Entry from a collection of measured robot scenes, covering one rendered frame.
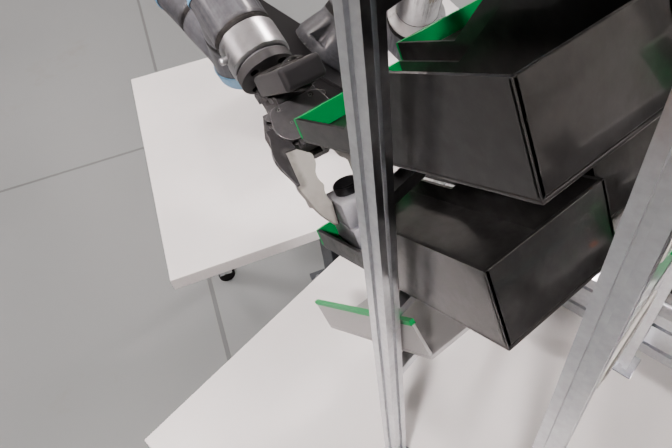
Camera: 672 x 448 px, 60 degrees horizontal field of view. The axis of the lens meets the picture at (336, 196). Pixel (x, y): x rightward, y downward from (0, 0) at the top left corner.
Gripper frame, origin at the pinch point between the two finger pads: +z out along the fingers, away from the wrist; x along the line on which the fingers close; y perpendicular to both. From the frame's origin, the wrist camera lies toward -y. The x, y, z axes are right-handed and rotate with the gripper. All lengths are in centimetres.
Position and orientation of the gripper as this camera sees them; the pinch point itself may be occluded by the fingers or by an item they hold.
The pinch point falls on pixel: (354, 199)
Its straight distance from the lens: 61.4
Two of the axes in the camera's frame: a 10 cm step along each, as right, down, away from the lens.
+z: 5.1, 8.2, -2.6
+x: -8.5, 4.6, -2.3
